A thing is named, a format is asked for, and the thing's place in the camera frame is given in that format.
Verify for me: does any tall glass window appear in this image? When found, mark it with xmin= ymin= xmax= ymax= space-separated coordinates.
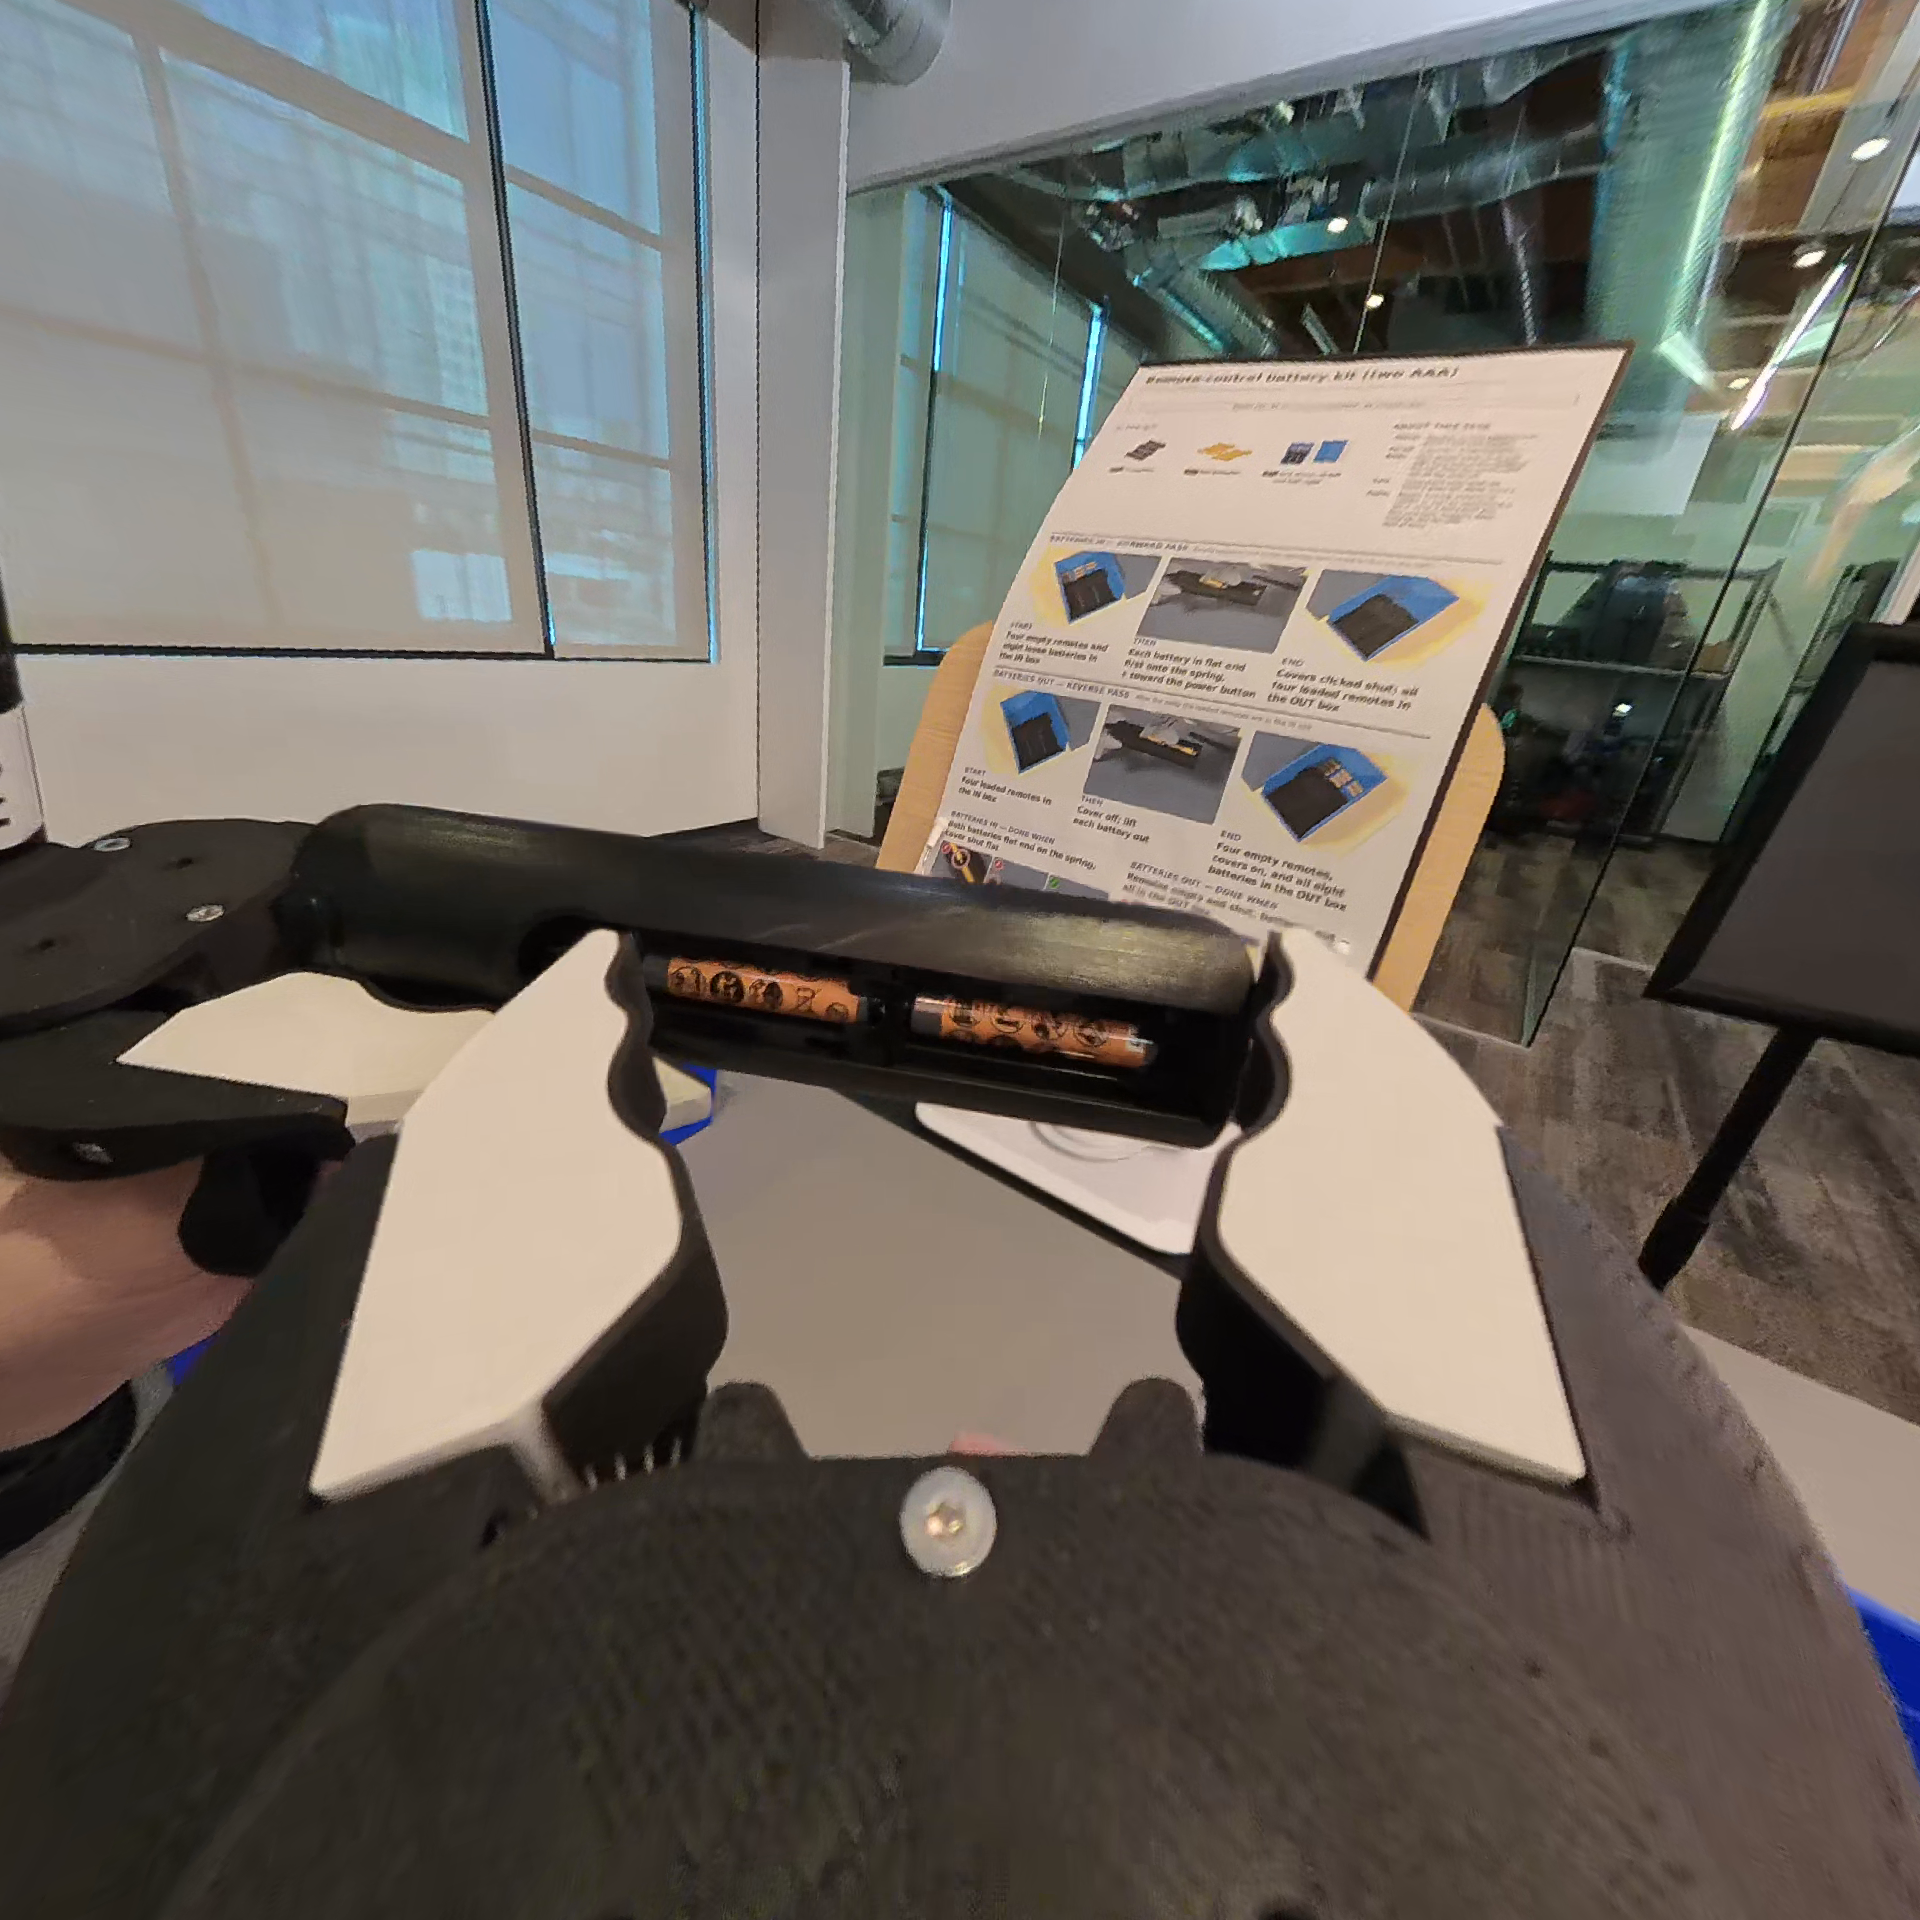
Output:
xmin=884 ymin=186 xmax=1106 ymax=669

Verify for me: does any blue plastic bin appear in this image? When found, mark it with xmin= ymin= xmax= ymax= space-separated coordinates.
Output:
xmin=1846 ymin=1591 xmax=1920 ymax=1771

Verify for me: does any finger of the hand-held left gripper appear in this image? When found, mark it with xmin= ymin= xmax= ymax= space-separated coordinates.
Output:
xmin=114 ymin=967 xmax=721 ymax=1141

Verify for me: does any large glass window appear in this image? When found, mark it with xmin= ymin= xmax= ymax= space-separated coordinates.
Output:
xmin=0 ymin=0 xmax=717 ymax=663

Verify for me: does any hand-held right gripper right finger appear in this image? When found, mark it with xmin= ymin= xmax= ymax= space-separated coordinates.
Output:
xmin=1177 ymin=931 xmax=1591 ymax=1494

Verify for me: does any person's left hand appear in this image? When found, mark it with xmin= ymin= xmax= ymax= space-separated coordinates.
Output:
xmin=0 ymin=1171 xmax=249 ymax=1449

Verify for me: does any orange black battery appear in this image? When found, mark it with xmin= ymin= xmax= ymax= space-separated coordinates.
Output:
xmin=907 ymin=997 xmax=1159 ymax=1084
xmin=653 ymin=953 xmax=874 ymax=1034

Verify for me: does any instruction sheet on stand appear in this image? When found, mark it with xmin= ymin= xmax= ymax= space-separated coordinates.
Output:
xmin=880 ymin=344 xmax=1636 ymax=1256

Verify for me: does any black remote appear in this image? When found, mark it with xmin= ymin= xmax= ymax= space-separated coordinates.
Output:
xmin=286 ymin=806 xmax=1266 ymax=1150

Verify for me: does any silver air duct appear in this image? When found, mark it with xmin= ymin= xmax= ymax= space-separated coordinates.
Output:
xmin=834 ymin=0 xmax=957 ymax=84

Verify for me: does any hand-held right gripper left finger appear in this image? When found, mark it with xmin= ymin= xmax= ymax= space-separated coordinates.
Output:
xmin=309 ymin=931 xmax=731 ymax=1501

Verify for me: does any black wire shelf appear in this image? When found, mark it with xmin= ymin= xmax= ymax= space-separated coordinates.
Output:
xmin=1493 ymin=557 xmax=1776 ymax=847

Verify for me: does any black floor sign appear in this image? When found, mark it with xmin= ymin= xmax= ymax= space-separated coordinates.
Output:
xmin=1643 ymin=616 xmax=1920 ymax=1290

